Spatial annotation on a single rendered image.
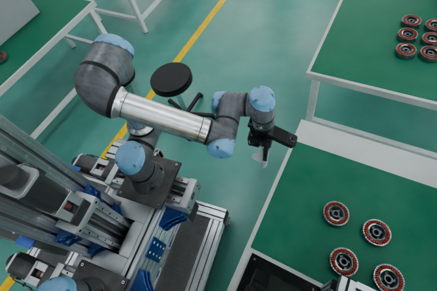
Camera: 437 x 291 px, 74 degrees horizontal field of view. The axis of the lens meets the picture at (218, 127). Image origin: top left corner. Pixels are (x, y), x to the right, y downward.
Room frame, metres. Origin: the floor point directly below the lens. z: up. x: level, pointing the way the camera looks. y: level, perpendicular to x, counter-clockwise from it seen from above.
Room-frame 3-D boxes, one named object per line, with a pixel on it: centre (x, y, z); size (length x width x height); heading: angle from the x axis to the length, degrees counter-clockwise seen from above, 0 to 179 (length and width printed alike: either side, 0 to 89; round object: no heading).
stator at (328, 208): (0.32, -0.41, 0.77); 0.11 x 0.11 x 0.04
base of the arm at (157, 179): (0.62, 0.36, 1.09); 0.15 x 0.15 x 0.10
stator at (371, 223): (0.19, -0.53, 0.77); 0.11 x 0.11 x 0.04
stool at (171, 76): (1.72, 0.24, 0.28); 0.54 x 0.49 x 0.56; 49
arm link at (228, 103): (0.56, -0.05, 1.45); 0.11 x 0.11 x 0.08; 65
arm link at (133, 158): (0.63, 0.36, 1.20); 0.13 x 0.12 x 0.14; 155
